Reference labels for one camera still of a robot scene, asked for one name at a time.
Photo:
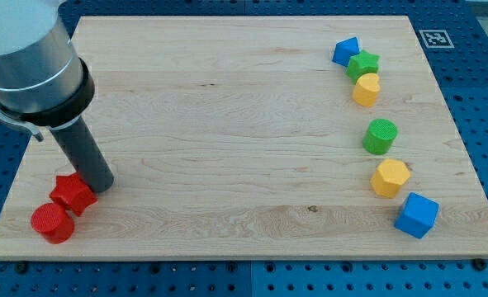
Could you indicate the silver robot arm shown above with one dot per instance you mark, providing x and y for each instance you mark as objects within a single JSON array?
[{"x": 43, "y": 82}]

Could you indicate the blue cube block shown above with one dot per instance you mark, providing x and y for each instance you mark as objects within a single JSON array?
[{"x": 417, "y": 215}]

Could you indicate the light wooden board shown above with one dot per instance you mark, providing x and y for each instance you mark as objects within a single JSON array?
[{"x": 238, "y": 138}]

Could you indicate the yellow heart block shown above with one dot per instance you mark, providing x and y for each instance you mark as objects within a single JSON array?
[{"x": 366, "y": 89}]

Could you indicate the green cylinder block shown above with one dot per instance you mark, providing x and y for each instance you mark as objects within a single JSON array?
[{"x": 379, "y": 136}]

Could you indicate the blue pentagon block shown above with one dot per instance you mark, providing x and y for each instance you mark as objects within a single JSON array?
[{"x": 344, "y": 50}]

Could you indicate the green star block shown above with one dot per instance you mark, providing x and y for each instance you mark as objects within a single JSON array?
[{"x": 362, "y": 63}]

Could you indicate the yellow hexagon block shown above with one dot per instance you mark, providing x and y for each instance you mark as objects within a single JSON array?
[{"x": 389, "y": 177}]

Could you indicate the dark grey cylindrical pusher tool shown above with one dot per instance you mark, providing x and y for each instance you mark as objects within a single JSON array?
[{"x": 80, "y": 148}]

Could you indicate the red star block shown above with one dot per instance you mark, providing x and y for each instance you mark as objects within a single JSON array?
[{"x": 72, "y": 193}]

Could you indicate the red cylinder block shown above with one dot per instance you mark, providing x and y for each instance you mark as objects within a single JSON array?
[{"x": 53, "y": 223}]

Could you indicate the white fiducial marker tag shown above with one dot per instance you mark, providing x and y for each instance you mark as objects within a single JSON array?
[{"x": 436, "y": 39}]

